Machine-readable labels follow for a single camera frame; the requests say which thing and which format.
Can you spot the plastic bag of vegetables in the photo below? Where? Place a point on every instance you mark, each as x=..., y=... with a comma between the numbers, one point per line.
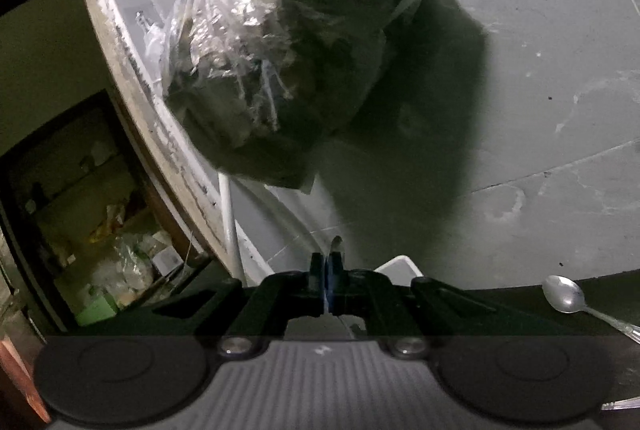
x=280, y=60

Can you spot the green box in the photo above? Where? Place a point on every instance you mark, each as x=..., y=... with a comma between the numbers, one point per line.
x=97, y=310

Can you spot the metal wall hook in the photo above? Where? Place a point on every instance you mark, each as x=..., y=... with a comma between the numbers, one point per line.
x=146, y=21

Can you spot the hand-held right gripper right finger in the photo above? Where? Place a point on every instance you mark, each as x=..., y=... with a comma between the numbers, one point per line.
x=336, y=285

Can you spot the clear plastic bags clutter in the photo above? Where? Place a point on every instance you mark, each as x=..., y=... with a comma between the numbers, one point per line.
x=130, y=265

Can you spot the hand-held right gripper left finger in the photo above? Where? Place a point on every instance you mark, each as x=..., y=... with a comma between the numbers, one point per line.
x=320, y=285

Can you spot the brown wooden piece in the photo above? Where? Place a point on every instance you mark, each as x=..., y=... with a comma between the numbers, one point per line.
x=20, y=375

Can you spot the storage cupboard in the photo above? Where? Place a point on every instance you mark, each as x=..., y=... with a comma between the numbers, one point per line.
x=65, y=190

